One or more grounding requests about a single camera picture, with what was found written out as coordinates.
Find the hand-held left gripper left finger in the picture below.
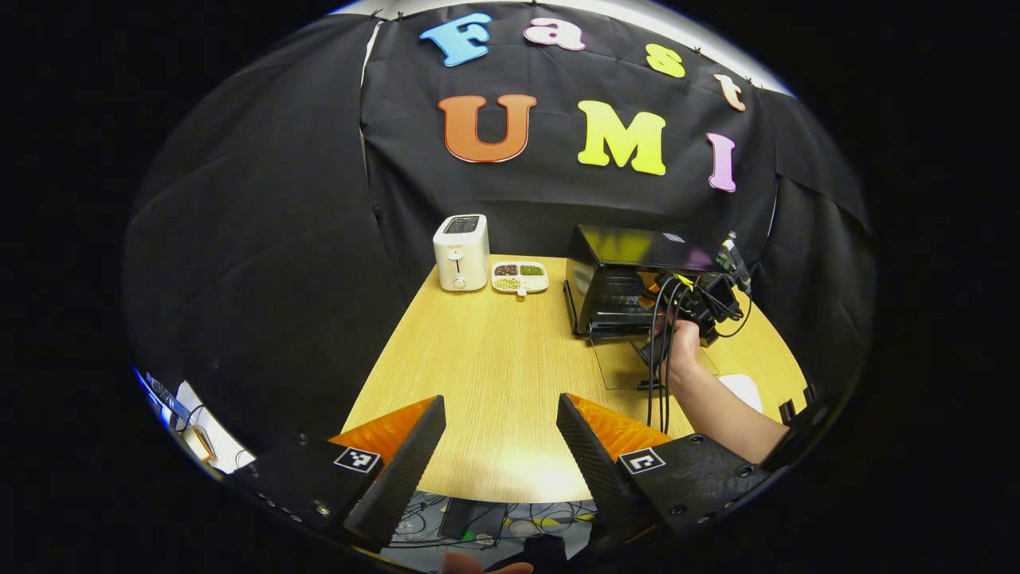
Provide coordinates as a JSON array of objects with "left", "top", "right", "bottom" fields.
[{"left": 229, "top": 395, "right": 447, "bottom": 551}]

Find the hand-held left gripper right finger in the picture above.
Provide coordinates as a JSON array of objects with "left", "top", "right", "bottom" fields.
[{"left": 556, "top": 392, "right": 772, "bottom": 547}]

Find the black electric oven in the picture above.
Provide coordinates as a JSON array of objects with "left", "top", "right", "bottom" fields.
[{"left": 564, "top": 225, "right": 720, "bottom": 391}]

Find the white square plate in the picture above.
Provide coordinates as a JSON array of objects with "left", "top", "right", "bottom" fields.
[{"left": 717, "top": 375, "right": 763, "bottom": 412}]

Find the white divided bean dish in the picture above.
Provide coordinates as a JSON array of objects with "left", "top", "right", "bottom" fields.
[{"left": 490, "top": 261, "right": 549, "bottom": 297}]

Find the white side desk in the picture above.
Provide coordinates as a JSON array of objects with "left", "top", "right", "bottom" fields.
[{"left": 135, "top": 368, "right": 257, "bottom": 473}]

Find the white toaster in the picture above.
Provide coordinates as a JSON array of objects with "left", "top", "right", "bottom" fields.
[{"left": 433, "top": 214, "right": 490, "bottom": 293}]

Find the black backdrop cloth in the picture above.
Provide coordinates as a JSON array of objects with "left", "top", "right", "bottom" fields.
[{"left": 124, "top": 0, "right": 877, "bottom": 455}]

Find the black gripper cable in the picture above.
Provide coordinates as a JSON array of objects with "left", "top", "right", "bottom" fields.
[{"left": 647, "top": 275, "right": 754, "bottom": 435}]

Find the tangle of floor cables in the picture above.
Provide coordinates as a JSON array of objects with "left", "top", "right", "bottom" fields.
[{"left": 382, "top": 493, "right": 598, "bottom": 552}]

